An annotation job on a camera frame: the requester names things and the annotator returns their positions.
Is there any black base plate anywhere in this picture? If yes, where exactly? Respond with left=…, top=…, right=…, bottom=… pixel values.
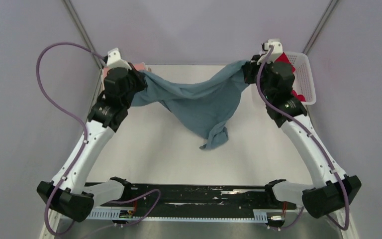
left=85, top=178, right=298, bottom=219

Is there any grey-blue t shirt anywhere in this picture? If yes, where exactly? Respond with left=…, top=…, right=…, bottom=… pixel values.
left=131, top=60, right=248, bottom=150

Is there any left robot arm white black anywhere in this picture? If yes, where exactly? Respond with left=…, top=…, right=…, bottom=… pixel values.
left=36, top=63, right=147, bottom=222

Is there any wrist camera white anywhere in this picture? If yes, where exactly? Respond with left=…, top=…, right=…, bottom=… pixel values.
left=106, top=48, right=132, bottom=70
left=257, top=38, right=284, bottom=65

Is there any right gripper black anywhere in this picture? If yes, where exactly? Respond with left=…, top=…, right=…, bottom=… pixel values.
left=242, top=55, right=274, bottom=101

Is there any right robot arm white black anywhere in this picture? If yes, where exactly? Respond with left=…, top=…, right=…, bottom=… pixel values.
left=242, top=55, right=362, bottom=218

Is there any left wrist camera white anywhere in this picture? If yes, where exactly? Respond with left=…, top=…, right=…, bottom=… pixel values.
left=106, top=48, right=132, bottom=70

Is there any red t shirt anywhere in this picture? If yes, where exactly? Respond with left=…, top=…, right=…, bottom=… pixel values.
left=275, top=53, right=306, bottom=102

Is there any white plastic basket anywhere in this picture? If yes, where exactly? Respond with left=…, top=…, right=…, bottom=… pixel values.
left=285, top=51, right=316, bottom=105

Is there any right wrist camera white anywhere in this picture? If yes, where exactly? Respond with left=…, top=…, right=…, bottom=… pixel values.
left=257, top=38, right=284, bottom=65

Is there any aluminium frame rail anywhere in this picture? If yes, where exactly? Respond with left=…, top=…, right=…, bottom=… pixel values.
left=40, top=201, right=360, bottom=239

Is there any white slotted cable duct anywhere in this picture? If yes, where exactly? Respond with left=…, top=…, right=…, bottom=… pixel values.
left=86, top=209, right=268, bottom=223

